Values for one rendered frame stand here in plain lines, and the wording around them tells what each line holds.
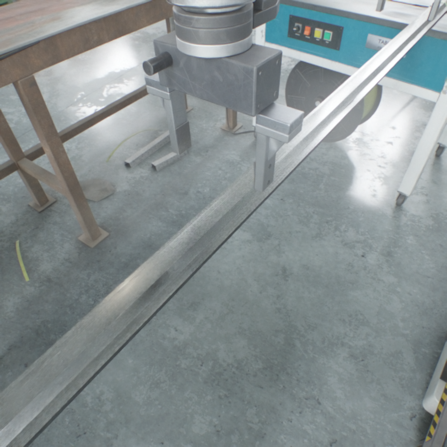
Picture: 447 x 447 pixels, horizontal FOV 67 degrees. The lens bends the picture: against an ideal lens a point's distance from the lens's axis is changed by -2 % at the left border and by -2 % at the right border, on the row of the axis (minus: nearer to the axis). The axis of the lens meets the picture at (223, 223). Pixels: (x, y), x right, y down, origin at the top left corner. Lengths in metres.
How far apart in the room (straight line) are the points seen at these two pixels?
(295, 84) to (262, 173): 1.56
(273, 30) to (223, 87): 1.39
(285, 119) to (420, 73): 1.16
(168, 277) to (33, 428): 0.21
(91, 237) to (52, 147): 0.45
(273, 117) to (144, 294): 0.25
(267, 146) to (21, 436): 0.38
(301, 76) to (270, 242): 0.89
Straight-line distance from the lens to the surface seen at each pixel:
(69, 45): 1.26
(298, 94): 1.95
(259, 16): 0.39
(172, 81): 0.41
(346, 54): 1.57
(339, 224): 1.58
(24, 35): 1.24
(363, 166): 1.95
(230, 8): 0.35
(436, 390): 1.16
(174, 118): 0.45
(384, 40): 1.50
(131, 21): 1.41
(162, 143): 2.04
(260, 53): 0.36
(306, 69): 1.88
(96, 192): 1.78
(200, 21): 0.34
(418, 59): 1.47
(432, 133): 1.54
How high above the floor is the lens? 1.11
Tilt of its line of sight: 47 degrees down
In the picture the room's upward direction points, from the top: 2 degrees counter-clockwise
